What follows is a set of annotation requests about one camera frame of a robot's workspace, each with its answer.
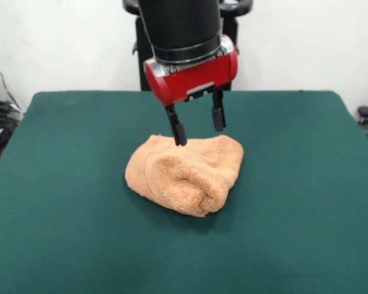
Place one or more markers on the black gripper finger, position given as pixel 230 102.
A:
pixel 179 133
pixel 218 118

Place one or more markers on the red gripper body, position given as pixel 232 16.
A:
pixel 196 82

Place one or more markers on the orange terry towel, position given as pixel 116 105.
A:
pixel 178 183

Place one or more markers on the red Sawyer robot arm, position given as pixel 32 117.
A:
pixel 181 27

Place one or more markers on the dark green table cloth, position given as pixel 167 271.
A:
pixel 79 214

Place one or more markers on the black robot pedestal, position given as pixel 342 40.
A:
pixel 141 39

